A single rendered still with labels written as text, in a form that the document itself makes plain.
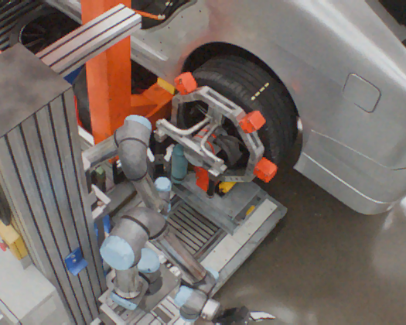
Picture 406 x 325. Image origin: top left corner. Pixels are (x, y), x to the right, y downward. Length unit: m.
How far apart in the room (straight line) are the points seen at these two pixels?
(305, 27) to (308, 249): 1.68
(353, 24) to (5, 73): 1.40
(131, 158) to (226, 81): 0.71
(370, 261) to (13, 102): 2.75
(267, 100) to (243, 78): 0.15
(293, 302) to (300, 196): 0.79
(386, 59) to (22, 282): 1.65
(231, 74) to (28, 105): 1.47
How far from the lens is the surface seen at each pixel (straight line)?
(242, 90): 2.51
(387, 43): 2.18
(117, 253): 1.68
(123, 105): 2.71
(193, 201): 3.30
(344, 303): 3.36
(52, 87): 1.31
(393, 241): 3.70
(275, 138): 2.56
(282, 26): 2.30
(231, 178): 2.81
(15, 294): 1.91
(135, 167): 2.05
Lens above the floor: 2.96
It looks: 54 degrees down
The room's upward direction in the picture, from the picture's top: 9 degrees clockwise
